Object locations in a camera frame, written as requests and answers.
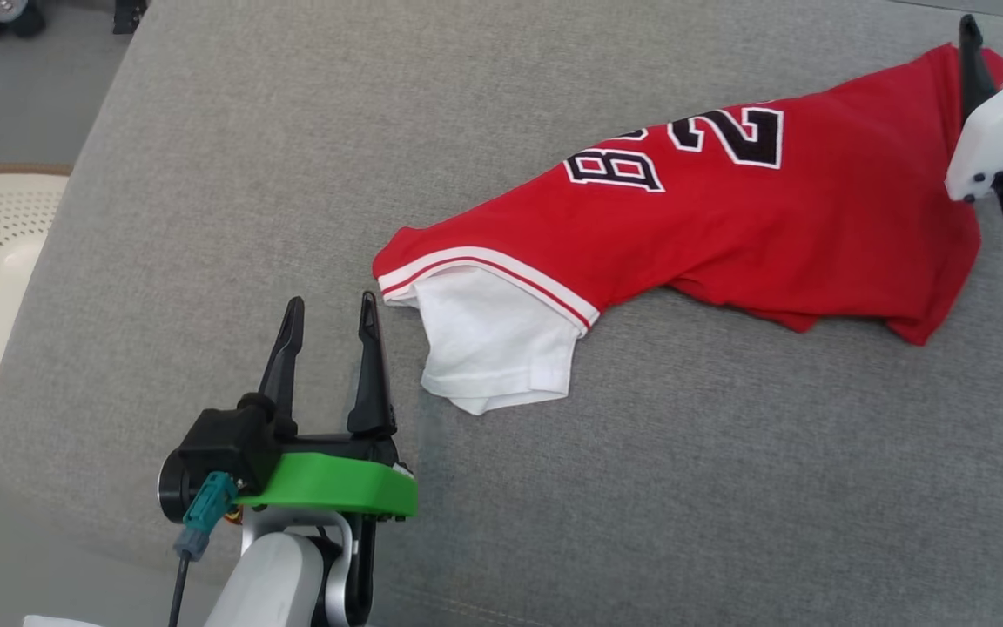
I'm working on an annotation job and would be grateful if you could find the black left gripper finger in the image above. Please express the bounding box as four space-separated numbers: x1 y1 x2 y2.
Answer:
347 292 398 436
239 296 306 436

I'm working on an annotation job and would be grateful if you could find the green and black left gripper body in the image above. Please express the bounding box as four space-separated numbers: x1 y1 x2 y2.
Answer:
245 434 420 521

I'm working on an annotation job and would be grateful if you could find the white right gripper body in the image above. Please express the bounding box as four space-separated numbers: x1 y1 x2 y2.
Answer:
946 68 1003 203

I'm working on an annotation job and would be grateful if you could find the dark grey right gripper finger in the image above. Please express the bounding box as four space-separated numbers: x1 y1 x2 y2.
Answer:
959 13 999 123

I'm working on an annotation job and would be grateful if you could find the red basketball jersey white trim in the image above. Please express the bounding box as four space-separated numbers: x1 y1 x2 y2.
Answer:
373 44 1003 417

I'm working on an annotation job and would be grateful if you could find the black caster wheel base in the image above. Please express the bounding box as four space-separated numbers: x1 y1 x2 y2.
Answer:
0 0 46 41

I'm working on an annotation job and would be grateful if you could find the black cable with teal connector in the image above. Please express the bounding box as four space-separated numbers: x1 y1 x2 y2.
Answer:
169 472 241 627

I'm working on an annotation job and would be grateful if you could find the small black floor bracket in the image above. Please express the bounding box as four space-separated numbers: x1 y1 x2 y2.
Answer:
112 0 151 36

